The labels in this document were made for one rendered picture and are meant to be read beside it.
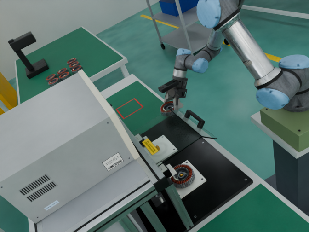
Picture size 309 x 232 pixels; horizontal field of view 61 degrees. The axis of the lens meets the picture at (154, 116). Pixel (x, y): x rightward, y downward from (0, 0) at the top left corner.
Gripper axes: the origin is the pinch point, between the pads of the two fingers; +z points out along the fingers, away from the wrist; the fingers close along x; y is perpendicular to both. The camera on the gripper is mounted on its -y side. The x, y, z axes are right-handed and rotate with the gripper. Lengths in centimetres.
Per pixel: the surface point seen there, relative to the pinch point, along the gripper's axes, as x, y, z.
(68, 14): 488, 30, -15
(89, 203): -57, -61, 6
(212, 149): -38.8, 3.3, 5.1
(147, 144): -43, -36, -5
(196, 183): -50, -12, 14
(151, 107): 20.6, 0.1, 7.4
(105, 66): 120, -2, 5
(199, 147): -32.8, 0.1, 6.9
